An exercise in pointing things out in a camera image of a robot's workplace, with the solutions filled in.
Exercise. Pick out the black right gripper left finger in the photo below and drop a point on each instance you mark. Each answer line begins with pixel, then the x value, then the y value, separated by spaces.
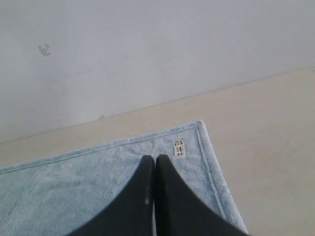
pixel 131 212

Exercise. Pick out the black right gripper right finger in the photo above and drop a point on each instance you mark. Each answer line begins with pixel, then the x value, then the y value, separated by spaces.
pixel 179 212

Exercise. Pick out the light blue terry towel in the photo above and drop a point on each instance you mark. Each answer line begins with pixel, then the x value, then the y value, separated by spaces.
pixel 57 195

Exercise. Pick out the white care label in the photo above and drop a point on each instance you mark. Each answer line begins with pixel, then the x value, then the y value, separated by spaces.
pixel 179 148

